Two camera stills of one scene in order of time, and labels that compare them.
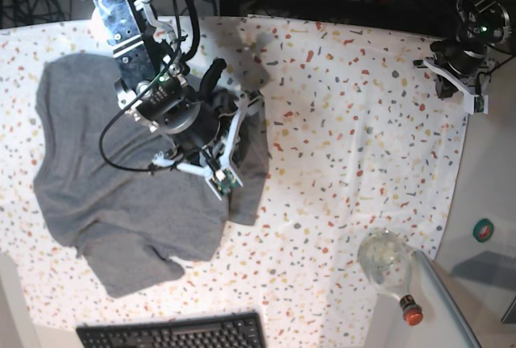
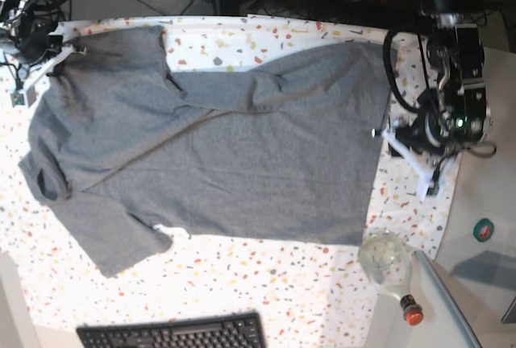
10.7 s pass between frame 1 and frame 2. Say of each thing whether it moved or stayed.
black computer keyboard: stayed
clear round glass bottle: stayed
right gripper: moved
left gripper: moved
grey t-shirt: moved
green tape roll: stayed
